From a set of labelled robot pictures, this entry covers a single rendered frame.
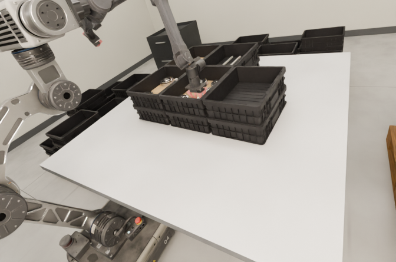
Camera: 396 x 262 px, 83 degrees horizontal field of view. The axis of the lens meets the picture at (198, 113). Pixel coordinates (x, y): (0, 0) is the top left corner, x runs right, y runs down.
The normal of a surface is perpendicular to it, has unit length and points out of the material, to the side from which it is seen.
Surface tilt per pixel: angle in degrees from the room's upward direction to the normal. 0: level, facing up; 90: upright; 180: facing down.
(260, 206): 0
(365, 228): 0
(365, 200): 0
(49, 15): 90
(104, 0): 63
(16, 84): 90
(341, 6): 90
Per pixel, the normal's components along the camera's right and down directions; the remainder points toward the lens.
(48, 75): 0.84, 0.09
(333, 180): -0.24, -0.82
